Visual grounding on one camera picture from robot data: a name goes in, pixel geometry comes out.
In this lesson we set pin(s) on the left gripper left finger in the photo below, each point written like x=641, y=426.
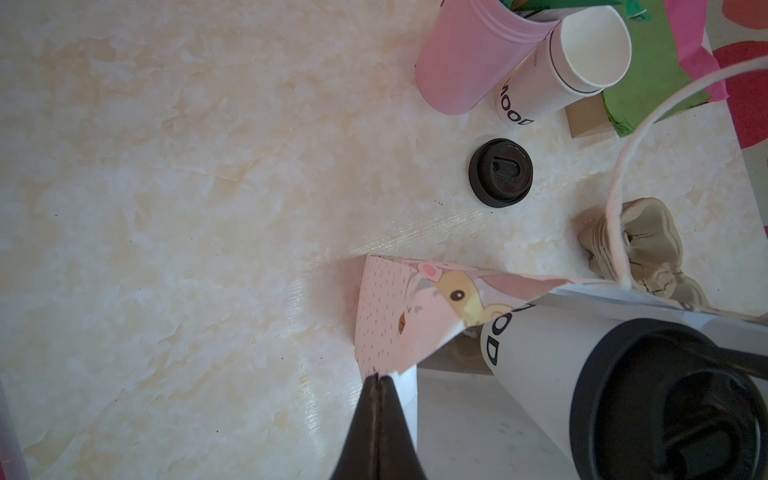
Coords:
x=359, y=455

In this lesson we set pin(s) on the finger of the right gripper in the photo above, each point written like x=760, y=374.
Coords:
x=751, y=364

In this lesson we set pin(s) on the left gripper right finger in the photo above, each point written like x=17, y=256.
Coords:
x=396, y=454

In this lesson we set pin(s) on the black coffee cup lid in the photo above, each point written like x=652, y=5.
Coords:
x=646, y=407

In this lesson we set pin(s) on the white patterned gift bag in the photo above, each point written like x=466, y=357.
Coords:
x=408, y=310

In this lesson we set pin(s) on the white paper coffee cup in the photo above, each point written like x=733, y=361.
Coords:
x=537, y=353

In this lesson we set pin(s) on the single cardboard cup carrier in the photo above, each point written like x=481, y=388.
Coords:
x=465, y=349

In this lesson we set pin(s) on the brown cardboard tray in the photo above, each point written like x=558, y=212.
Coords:
x=588, y=117

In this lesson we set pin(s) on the stack of black lids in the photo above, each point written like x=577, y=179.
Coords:
x=500, y=173

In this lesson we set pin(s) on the green napkin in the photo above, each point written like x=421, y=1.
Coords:
x=654, y=73

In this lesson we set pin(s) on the pink napkin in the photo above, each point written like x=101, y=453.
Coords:
x=687, y=21

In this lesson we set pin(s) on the stack of white paper cups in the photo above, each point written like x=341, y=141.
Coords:
x=586, y=53

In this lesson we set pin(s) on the pink cup holder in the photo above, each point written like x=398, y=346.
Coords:
x=472, y=46

